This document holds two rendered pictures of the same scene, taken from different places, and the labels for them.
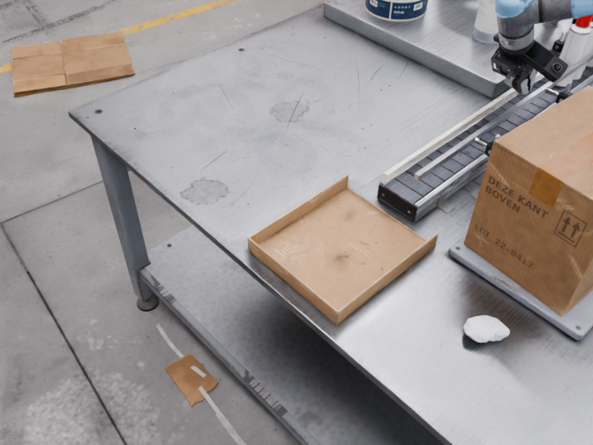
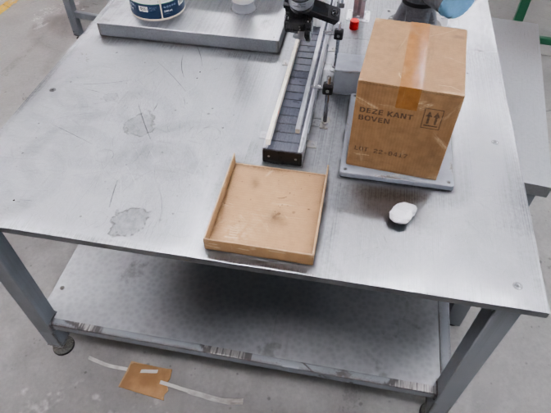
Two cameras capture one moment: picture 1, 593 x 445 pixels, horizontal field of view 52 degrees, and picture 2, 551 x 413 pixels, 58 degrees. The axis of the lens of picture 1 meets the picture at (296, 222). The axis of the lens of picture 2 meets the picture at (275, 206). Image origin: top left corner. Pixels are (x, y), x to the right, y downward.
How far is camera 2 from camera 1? 0.42 m
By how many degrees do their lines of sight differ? 25
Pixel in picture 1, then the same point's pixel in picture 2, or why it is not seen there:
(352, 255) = (281, 211)
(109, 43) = not seen: outside the picture
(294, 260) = (245, 236)
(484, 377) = (424, 243)
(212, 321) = (147, 325)
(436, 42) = (212, 25)
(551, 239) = (418, 132)
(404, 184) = (280, 141)
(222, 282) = (131, 291)
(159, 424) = not seen: outside the picture
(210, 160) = (109, 194)
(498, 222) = (373, 137)
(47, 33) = not seen: outside the picture
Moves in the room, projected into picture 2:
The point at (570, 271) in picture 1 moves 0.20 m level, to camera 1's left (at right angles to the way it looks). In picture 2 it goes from (437, 147) to (378, 181)
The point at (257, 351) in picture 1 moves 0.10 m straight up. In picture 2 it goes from (198, 326) to (195, 311)
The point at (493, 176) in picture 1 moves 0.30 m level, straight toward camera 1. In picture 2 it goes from (363, 106) to (413, 195)
